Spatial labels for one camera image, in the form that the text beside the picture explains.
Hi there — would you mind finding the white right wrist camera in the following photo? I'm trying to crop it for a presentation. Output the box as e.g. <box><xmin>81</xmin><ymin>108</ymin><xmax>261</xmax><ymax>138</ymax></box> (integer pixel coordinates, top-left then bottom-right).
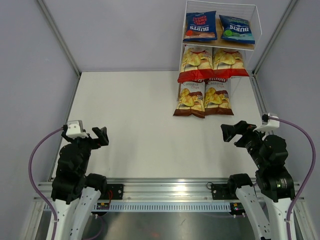
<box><xmin>254</xmin><ymin>112</ymin><xmax>280</xmax><ymax>133</ymax></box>

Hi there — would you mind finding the brown Chuba bag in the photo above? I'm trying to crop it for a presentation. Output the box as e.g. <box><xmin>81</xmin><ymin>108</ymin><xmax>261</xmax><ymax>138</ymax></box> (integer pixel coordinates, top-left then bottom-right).
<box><xmin>173</xmin><ymin>81</ymin><xmax>205</xmax><ymax>119</ymax></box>
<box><xmin>204</xmin><ymin>77</ymin><xmax>234</xmax><ymax>116</ymax></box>

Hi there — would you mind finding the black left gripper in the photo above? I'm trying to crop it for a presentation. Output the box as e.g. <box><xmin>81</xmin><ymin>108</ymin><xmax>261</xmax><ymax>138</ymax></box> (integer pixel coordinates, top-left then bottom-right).
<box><xmin>62</xmin><ymin>126</ymin><xmax>108</xmax><ymax>174</ymax></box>

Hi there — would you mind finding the blue Burts sea salt bag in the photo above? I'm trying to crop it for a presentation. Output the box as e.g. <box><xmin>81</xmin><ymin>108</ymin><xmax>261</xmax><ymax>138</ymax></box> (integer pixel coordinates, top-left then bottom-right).
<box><xmin>219</xmin><ymin>15</ymin><xmax>256</xmax><ymax>45</ymax></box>

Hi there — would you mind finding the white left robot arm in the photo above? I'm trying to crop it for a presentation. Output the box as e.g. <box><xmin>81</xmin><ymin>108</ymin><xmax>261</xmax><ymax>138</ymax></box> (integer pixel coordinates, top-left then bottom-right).
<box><xmin>48</xmin><ymin>124</ymin><xmax>109</xmax><ymax>240</ymax></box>

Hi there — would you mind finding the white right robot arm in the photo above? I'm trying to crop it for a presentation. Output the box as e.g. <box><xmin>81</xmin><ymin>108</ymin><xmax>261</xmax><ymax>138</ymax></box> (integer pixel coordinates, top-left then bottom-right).
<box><xmin>220</xmin><ymin>115</ymin><xmax>297</xmax><ymax>240</ymax></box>

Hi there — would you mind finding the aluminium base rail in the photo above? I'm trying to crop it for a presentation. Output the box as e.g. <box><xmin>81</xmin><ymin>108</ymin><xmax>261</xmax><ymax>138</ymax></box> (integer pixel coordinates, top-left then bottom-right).
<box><xmin>33</xmin><ymin>177</ymin><xmax>306</xmax><ymax>213</ymax></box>

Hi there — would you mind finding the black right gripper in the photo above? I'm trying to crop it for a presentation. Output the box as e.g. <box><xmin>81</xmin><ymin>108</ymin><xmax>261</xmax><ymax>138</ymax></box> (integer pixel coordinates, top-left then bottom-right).
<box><xmin>221</xmin><ymin>119</ymin><xmax>271</xmax><ymax>168</ymax></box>

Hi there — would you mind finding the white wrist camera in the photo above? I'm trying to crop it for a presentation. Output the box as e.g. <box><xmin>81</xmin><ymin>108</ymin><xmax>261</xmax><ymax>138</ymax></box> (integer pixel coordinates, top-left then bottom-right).
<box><xmin>254</xmin><ymin>112</ymin><xmax>280</xmax><ymax>133</ymax></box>
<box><xmin>66</xmin><ymin>120</ymin><xmax>89</xmax><ymax>139</ymax></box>

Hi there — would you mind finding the red Chuba bag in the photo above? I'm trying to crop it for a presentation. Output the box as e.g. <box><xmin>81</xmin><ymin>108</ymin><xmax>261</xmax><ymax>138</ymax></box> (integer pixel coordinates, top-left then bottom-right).
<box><xmin>212</xmin><ymin>48</ymin><xmax>249</xmax><ymax>78</ymax></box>
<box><xmin>177</xmin><ymin>45</ymin><xmax>215</xmax><ymax>83</ymax></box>

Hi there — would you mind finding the white wire wooden shelf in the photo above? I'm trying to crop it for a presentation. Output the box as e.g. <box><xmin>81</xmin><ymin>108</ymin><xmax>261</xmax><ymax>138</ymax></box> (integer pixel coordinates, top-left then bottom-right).
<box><xmin>176</xmin><ymin>0</ymin><xmax>263</xmax><ymax>108</ymax></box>

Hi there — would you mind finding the blue Burts spicy chilli bag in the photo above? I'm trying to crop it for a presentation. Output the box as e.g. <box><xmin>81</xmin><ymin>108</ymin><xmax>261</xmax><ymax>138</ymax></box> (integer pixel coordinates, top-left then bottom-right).
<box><xmin>183</xmin><ymin>11</ymin><xmax>218</xmax><ymax>42</ymax></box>

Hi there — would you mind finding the aluminium frame post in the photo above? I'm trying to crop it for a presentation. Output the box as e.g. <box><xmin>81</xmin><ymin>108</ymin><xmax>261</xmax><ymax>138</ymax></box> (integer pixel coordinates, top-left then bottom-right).
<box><xmin>35</xmin><ymin>0</ymin><xmax>82</xmax><ymax>79</ymax></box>
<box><xmin>252</xmin><ymin>0</ymin><xmax>299</xmax><ymax>77</ymax></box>

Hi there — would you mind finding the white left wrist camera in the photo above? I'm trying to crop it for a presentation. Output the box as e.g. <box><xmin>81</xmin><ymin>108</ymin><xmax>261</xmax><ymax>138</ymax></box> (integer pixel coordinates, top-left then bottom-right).
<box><xmin>66</xmin><ymin>120</ymin><xmax>89</xmax><ymax>139</ymax></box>

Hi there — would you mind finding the left aluminium frame post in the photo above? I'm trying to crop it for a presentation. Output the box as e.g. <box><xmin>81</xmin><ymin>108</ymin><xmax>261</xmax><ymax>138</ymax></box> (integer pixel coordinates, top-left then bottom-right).
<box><xmin>35</xmin><ymin>0</ymin><xmax>82</xmax><ymax>79</ymax></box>

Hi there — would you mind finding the right aluminium frame post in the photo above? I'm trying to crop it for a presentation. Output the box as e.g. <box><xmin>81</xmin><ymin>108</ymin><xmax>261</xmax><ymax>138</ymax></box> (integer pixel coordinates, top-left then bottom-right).
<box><xmin>252</xmin><ymin>0</ymin><xmax>299</xmax><ymax>77</ymax></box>

